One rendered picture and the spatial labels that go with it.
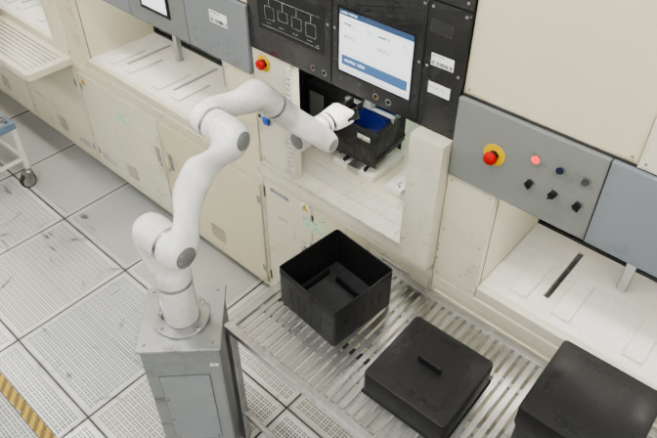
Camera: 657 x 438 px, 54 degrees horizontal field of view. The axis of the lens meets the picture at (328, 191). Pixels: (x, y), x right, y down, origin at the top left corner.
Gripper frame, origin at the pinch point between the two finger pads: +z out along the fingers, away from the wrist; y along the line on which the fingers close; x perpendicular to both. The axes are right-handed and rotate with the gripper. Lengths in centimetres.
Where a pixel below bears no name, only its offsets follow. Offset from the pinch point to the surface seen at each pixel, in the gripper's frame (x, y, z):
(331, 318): -28, 46, -65
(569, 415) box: -18, 118, -53
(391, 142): -17.5, 11.2, 10.2
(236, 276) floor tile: -119, -57, -24
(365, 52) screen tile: 37.9, 20.4, -20.6
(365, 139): -12.2, 6.7, -1.1
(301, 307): -36, 31, -63
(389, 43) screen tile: 44, 29, -21
